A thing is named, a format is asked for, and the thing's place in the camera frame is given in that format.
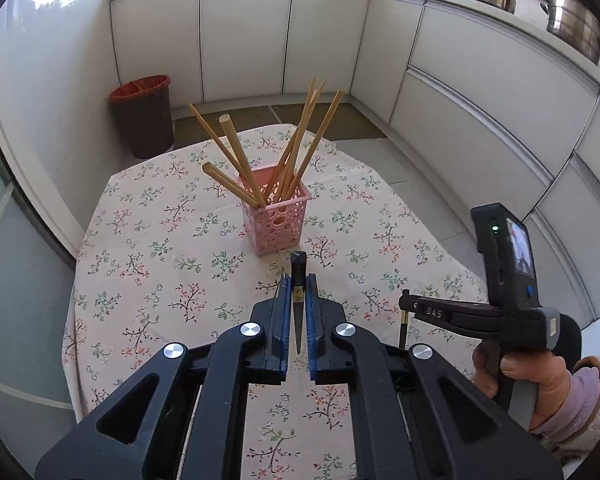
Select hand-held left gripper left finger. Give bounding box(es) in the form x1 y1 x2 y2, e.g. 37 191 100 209
35 274 287 480

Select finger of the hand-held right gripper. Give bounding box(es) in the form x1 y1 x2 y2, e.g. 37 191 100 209
400 290 491 331

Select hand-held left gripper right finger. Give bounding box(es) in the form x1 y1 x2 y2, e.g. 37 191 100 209
307 274 563 480

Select black chopstick with gold band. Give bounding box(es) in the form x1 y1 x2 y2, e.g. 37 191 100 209
289 251 308 353
399 290 409 350

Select pink perforated utensil basket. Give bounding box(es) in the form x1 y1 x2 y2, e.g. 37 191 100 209
236 169 313 256

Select bunch of bamboo chopsticks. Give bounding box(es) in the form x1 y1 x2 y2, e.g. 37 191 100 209
188 78 346 208

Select person's right forearm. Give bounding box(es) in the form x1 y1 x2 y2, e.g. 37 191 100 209
530 357 600 443

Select person's right hand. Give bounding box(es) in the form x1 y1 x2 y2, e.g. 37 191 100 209
472 342 573 431

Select floral tablecloth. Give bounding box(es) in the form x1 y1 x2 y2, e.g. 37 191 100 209
62 125 491 480

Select brown trash bin red liner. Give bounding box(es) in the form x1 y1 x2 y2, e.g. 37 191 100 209
109 75 176 160

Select large steel pot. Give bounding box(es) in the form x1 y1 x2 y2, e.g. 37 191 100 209
540 0 600 65

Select frosted glass sliding door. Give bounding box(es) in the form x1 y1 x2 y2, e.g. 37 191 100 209
0 125 76 461

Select white kitchen cabinets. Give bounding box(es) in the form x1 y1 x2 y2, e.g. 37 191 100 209
0 0 600 331

